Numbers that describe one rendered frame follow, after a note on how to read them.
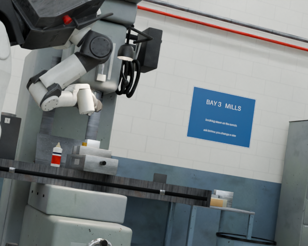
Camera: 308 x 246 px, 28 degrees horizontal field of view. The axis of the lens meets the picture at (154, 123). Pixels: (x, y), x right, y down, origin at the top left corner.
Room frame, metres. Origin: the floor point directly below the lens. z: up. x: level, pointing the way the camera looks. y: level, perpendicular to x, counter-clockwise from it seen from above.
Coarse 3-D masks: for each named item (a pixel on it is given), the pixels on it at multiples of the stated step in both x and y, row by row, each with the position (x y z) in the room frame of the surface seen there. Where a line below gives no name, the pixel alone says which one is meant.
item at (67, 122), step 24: (48, 48) 3.11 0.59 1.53; (24, 72) 3.45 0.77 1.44; (24, 96) 3.28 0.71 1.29; (24, 120) 3.12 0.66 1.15; (48, 120) 3.13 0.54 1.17; (72, 120) 3.18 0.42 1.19; (96, 120) 3.21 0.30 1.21; (24, 144) 3.10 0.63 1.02; (24, 192) 3.12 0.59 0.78; (0, 216) 3.36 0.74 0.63; (0, 240) 3.20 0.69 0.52
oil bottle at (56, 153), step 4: (56, 148) 2.73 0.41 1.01; (60, 148) 2.73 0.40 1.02; (56, 152) 2.73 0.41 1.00; (60, 152) 2.73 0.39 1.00; (52, 156) 2.74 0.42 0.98; (56, 156) 2.73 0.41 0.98; (60, 156) 2.74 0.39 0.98; (52, 160) 2.73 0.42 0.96; (56, 160) 2.73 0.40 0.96; (60, 160) 2.74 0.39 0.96; (52, 164) 2.73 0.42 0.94; (56, 164) 2.73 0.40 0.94
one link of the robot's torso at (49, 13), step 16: (16, 0) 2.18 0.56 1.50; (32, 0) 2.13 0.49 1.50; (48, 0) 2.15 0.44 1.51; (64, 0) 2.16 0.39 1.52; (80, 0) 2.18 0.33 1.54; (96, 0) 2.23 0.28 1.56; (32, 16) 2.15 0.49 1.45; (48, 16) 2.13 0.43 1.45; (64, 16) 2.18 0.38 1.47; (80, 16) 2.28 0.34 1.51; (96, 16) 2.33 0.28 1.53; (32, 32) 2.19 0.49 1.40; (48, 32) 2.21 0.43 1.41; (64, 32) 2.27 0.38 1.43; (80, 32) 2.31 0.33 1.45; (32, 48) 2.28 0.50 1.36; (64, 48) 2.39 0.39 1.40
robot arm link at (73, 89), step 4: (72, 84) 2.53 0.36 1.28; (76, 84) 2.53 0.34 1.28; (80, 84) 2.54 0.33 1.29; (84, 84) 2.56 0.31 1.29; (68, 88) 2.52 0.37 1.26; (72, 88) 2.51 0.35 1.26; (76, 88) 2.52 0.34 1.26; (80, 88) 2.54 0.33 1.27; (84, 88) 2.56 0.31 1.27; (88, 88) 2.58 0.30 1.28; (72, 92) 2.50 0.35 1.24; (76, 92) 2.52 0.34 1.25; (76, 96) 2.51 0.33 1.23; (76, 100) 2.51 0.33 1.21; (72, 104) 2.51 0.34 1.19
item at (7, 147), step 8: (0, 120) 2.63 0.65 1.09; (8, 120) 2.64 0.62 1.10; (16, 120) 2.66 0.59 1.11; (8, 128) 2.65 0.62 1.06; (16, 128) 2.66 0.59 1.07; (8, 136) 2.65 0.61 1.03; (16, 136) 2.66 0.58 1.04; (0, 144) 2.64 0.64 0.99; (8, 144) 2.65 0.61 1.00; (16, 144) 2.66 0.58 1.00; (0, 152) 2.64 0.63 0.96; (8, 152) 2.65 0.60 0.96
